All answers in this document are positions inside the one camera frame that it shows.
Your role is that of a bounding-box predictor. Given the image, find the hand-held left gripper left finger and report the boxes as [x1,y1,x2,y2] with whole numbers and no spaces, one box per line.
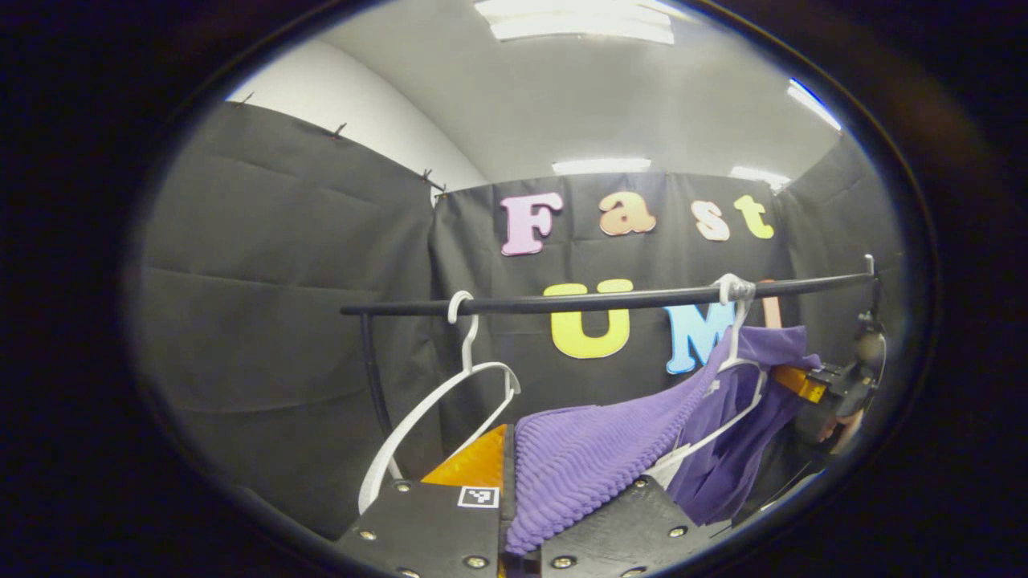
[333,424,516,578]

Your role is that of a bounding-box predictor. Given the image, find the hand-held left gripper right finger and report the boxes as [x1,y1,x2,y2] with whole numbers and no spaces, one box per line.
[536,474,712,578]

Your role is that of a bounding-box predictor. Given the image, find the white plastic hanger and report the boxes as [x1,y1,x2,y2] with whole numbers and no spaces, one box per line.
[358,290,522,515]
[642,274,769,482]

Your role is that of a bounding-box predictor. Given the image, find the purple corduroy shirt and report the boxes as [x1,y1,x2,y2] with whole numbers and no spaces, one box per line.
[504,324,822,557]

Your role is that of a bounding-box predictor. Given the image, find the black metal clothes rack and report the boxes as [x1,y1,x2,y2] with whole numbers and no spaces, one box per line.
[340,255,882,438]

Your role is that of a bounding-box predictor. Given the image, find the black backdrop cloth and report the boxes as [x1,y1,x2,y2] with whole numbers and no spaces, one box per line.
[128,100,908,540]

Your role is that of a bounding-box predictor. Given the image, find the large ceiling light panel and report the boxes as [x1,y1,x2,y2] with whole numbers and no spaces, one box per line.
[474,0,677,46]

